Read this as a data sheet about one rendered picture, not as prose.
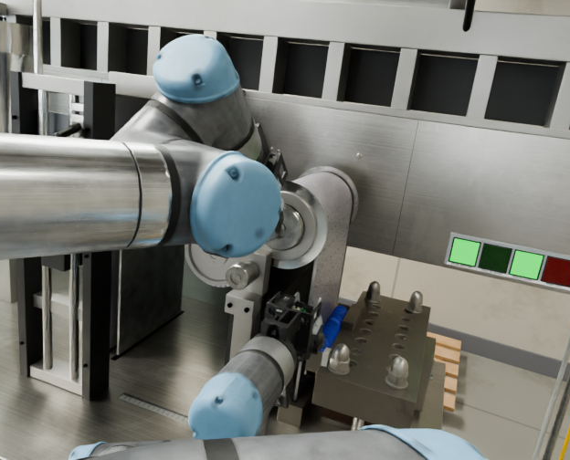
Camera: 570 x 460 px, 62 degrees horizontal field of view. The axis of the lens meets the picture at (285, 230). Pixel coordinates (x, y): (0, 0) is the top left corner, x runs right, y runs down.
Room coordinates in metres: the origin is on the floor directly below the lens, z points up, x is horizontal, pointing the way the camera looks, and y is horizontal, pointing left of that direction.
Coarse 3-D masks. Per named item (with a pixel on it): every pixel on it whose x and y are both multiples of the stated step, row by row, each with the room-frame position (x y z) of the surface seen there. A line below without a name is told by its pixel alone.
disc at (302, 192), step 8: (288, 184) 0.75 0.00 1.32; (296, 184) 0.74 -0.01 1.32; (296, 192) 0.74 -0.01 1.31; (304, 192) 0.74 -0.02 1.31; (312, 200) 0.73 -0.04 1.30; (312, 208) 0.73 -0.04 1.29; (320, 208) 0.73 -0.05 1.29; (320, 216) 0.73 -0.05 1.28; (320, 224) 0.73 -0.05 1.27; (320, 232) 0.73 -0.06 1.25; (320, 240) 0.73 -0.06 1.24; (312, 248) 0.73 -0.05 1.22; (320, 248) 0.73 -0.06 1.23; (304, 256) 0.73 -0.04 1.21; (312, 256) 0.73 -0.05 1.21; (272, 264) 0.75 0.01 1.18; (280, 264) 0.75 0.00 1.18; (288, 264) 0.74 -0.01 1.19; (296, 264) 0.74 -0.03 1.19; (304, 264) 0.73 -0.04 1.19
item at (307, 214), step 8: (280, 192) 0.74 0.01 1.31; (288, 192) 0.74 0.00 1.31; (288, 200) 0.74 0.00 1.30; (296, 200) 0.74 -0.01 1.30; (304, 200) 0.74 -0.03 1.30; (296, 208) 0.73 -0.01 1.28; (304, 208) 0.73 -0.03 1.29; (304, 216) 0.73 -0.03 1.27; (312, 216) 0.73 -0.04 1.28; (304, 224) 0.73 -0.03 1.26; (312, 224) 0.73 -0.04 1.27; (304, 232) 0.73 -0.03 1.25; (312, 232) 0.72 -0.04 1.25; (304, 240) 0.73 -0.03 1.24; (312, 240) 0.72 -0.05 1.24; (264, 248) 0.75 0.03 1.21; (296, 248) 0.73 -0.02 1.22; (304, 248) 0.73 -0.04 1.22; (272, 256) 0.74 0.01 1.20; (280, 256) 0.74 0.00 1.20; (288, 256) 0.74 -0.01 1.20; (296, 256) 0.73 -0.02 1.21
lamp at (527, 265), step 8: (520, 256) 0.93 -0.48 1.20; (528, 256) 0.92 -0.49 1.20; (536, 256) 0.92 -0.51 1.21; (512, 264) 0.93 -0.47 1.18; (520, 264) 0.93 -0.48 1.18; (528, 264) 0.92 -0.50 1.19; (536, 264) 0.92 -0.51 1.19; (512, 272) 0.93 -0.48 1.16; (520, 272) 0.93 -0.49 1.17; (528, 272) 0.92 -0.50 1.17; (536, 272) 0.92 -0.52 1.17
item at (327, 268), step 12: (348, 228) 0.96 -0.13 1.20; (336, 240) 0.86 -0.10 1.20; (324, 252) 0.78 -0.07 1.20; (336, 252) 0.88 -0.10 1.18; (324, 264) 0.79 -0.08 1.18; (336, 264) 0.89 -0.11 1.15; (312, 276) 0.74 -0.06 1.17; (324, 276) 0.81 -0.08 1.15; (336, 276) 0.91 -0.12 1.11; (312, 288) 0.74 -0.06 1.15; (324, 288) 0.82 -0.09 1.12; (336, 288) 0.94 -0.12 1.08; (312, 300) 0.75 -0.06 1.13; (324, 300) 0.84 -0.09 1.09; (324, 312) 0.86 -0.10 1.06
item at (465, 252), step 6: (456, 240) 0.97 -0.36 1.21; (462, 240) 0.96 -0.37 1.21; (456, 246) 0.97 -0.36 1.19; (462, 246) 0.96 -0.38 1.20; (468, 246) 0.96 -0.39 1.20; (474, 246) 0.95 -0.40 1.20; (456, 252) 0.96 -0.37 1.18; (462, 252) 0.96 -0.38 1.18; (468, 252) 0.96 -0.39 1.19; (474, 252) 0.95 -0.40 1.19; (450, 258) 0.97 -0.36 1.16; (456, 258) 0.96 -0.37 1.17; (462, 258) 0.96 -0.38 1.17; (468, 258) 0.96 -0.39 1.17; (474, 258) 0.95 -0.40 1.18; (468, 264) 0.96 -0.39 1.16; (474, 264) 0.95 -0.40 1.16
